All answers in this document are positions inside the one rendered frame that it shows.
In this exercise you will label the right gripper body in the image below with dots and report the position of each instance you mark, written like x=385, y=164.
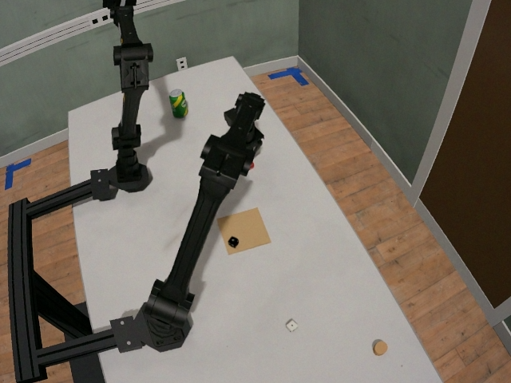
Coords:
x=254, y=138

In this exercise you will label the black die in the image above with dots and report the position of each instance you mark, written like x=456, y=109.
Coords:
x=233, y=242

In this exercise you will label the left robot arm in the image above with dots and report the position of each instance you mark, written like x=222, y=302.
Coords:
x=134, y=70

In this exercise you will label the tan square mat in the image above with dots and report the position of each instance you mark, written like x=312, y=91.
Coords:
x=247, y=227

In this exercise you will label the grey die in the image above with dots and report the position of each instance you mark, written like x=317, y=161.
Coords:
x=292, y=326

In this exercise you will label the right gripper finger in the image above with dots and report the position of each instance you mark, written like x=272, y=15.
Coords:
x=257, y=148

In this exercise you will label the tan short cylinder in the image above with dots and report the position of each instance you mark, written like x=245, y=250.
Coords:
x=380, y=348

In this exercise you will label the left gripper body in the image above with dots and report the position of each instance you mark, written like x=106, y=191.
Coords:
x=110, y=4

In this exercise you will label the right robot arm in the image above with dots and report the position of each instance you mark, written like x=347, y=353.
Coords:
x=214, y=187

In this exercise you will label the green and yellow soda can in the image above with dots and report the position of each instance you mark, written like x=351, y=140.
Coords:
x=178, y=103

